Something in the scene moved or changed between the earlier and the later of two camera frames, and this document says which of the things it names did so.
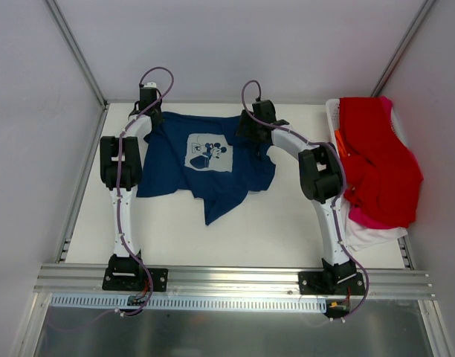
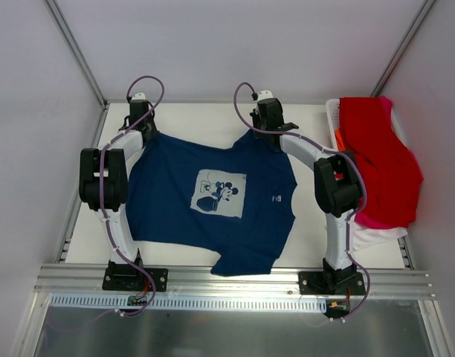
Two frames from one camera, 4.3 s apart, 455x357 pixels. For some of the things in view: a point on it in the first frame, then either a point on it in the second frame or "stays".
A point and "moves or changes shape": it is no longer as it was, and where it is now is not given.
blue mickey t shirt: (201, 157) moves or changes shape
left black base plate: (135, 280) stays
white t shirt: (358, 235) stays
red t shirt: (381, 178) stays
